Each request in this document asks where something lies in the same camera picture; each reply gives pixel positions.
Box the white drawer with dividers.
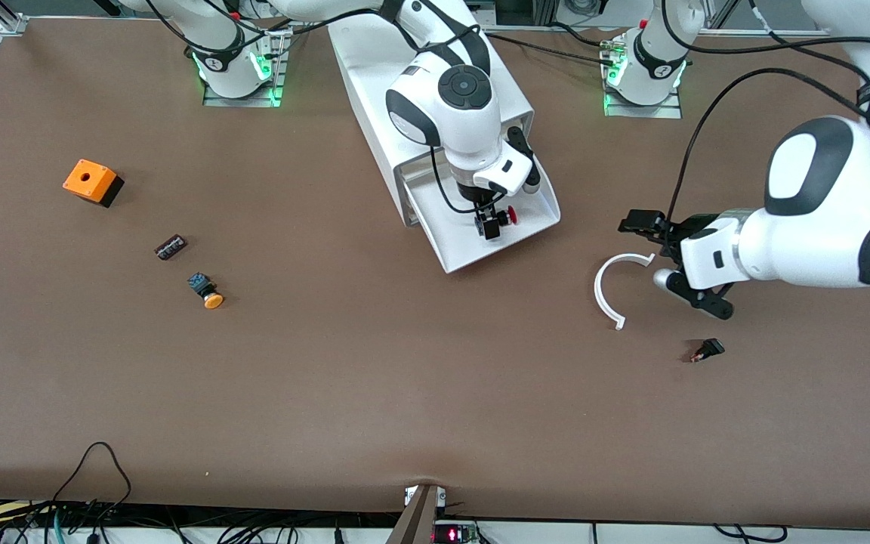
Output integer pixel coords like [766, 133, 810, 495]
[403, 151, 562, 275]

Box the orange mushroom push button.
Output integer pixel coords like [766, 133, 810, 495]
[187, 272, 226, 311]

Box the orange button box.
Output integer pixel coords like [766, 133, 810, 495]
[62, 158, 126, 209]

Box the white semicircular plastic clamp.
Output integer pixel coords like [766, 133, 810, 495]
[593, 252, 657, 332]

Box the small device red display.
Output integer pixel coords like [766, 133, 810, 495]
[432, 521, 482, 544]

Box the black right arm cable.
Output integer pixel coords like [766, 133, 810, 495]
[144, 0, 498, 221]

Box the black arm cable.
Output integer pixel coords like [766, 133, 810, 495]
[144, 0, 498, 221]
[658, 0, 870, 224]

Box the small black red switch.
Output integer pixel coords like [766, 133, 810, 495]
[690, 338, 726, 365]

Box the aluminium arm base plate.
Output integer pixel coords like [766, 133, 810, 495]
[601, 34, 685, 121]
[201, 30, 289, 110]

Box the black cable on table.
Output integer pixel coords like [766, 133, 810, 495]
[483, 21, 615, 52]

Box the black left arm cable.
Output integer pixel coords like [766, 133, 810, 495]
[658, 0, 870, 224]

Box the brown camera post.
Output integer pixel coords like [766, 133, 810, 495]
[385, 484, 443, 544]

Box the black looped cable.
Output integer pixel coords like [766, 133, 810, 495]
[48, 441, 134, 524]

